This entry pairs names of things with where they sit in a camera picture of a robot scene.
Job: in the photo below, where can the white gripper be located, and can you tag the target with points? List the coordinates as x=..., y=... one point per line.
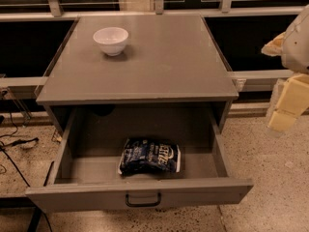
x=298, y=47

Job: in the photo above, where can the blue chip bag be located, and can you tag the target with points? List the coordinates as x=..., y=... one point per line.
x=147, y=155

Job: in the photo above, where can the grey cabinet with counter top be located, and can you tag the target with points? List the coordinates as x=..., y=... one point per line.
x=169, y=58

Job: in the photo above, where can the grey open top drawer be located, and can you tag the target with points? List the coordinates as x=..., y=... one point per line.
x=84, y=176

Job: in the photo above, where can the white ceramic bowl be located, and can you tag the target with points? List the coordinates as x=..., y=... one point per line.
x=111, y=40

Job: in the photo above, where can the black drawer handle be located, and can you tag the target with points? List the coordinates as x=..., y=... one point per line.
x=143, y=201

